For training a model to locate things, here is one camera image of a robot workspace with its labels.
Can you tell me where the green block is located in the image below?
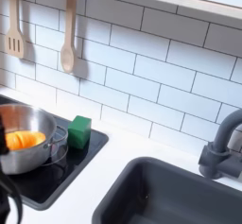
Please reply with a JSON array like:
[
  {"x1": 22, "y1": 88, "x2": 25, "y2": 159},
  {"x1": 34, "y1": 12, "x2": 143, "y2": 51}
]
[{"x1": 67, "y1": 114, "x2": 93, "y2": 150}]

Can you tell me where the steel pot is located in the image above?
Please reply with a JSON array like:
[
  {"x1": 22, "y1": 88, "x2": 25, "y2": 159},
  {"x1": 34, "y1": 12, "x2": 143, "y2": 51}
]
[{"x1": 0, "y1": 103, "x2": 69, "y2": 176}]

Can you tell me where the wooden spoon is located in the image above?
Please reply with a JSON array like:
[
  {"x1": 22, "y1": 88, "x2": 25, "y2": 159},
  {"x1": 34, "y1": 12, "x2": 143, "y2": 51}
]
[{"x1": 60, "y1": 0, "x2": 79, "y2": 75}]

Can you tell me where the black stove top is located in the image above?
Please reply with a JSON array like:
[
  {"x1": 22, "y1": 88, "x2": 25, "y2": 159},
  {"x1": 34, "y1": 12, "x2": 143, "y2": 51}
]
[{"x1": 0, "y1": 94, "x2": 110, "y2": 212}]

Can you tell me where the dark grey sink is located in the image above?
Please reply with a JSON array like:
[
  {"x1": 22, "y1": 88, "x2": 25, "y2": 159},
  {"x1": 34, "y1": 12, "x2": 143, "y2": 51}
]
[{"x1": 91, "y1": 156, "x2": 242, "y2": 224}]

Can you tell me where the orange toy fruit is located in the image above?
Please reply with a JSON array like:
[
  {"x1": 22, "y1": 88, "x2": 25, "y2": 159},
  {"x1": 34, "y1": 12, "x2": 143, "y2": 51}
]
[{"x1": 5, "y1": 130, "x2": 47, "y2": 151}]

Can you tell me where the grey tap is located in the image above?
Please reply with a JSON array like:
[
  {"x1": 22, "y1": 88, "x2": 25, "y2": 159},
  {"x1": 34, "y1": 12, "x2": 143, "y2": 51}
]
[{"x1": 198, "y1": 108, "x2": 242, "y2": 181}]

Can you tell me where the wooden microwave shelf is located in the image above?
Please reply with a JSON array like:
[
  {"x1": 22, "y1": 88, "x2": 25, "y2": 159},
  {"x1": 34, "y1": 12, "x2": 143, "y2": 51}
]
[{"x1": 114, "y1": 0, "x2": 242, "y2": 30}]

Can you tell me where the slotted wooden spatula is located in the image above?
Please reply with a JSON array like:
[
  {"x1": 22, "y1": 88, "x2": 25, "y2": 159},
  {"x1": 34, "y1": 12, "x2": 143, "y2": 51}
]
[{"x1": 4, "y1": 0, "x2": 26, "y2": 60}]

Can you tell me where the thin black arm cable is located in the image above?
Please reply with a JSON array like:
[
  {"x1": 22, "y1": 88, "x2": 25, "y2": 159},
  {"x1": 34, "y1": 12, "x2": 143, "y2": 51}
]
[{"x1": 0, "y1": 172, "x2": 24, "y2": 224}]

